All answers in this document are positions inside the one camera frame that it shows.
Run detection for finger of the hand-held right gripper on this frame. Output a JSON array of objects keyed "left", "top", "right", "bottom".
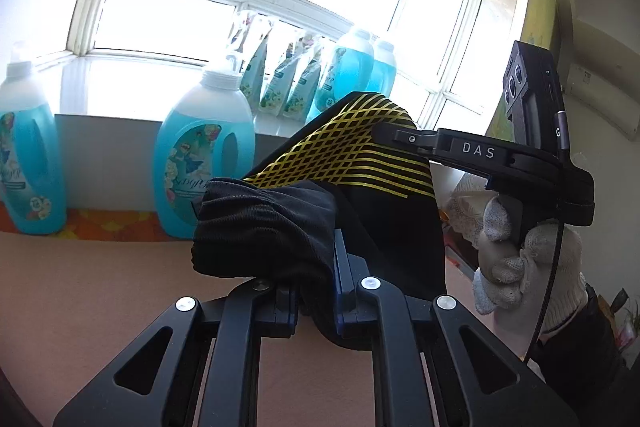
[{"left": 372, "top": 121, "right": 441, "bottom": 158}]

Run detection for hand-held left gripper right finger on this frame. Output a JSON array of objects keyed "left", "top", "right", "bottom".
[{"left": 332, "top": 229, "right": 581, "bottom": 427}]

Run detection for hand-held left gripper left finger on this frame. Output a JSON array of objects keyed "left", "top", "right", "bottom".
[{"left": 52, "top": 278, "right": 301, "bottom": 427}]

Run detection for black shorts with yellow stripes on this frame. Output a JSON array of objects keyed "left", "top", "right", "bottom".
[{"left": 191, "top": 92, "right": 447, "bottom": 350}]

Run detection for person's right forearm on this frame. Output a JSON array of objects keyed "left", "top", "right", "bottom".
[{"left": 527, "top": 284, "right": 628, "bottom": 383}]

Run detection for person's right hand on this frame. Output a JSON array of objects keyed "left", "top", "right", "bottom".
[{"left": 472, "top": 197, "right": 588, "bottom": 333}]

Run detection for slim blue detergent bottle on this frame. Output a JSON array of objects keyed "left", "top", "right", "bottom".
[
  {"left": 365, "top": 38, "right": 398, "bottom": 98},
  {"left": 305, "top": 27, "right": 375, "bottom": 125}
]

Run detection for white lace cloth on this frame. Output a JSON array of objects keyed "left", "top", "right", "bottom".
[{"left": 440, "top": 172, "right": 496, "bottom": 248}]

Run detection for teal detergent refill pouch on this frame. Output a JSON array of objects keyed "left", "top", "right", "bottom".
[
  {"left": 259, "top": 38, "right": 302, "bottom": 115},
  {"left": 227, "top": 9, "right": 277, "bottom": 102},
  {"left": 282, "top": 36, "right": 324, "bottom": 122},
  {"left": 315, "top": 44, "right": 346, "bottom": 105}
]

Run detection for beige towel mat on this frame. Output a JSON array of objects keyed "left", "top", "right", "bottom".
[{"left": 0, "top": 229, "right": 481, "bottom": 427}]

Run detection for large blue detergent bottle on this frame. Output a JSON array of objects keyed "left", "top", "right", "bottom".
[
  {"left": 152, "top": 58, "right": 257, "bottom": 240},
  {"left": 0, "top": 41, "right": 68, "bottom": 236}
]

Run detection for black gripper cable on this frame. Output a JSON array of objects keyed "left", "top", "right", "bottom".
[{"left": 522, "top": 109, "right": 571, "bottom": 365}]

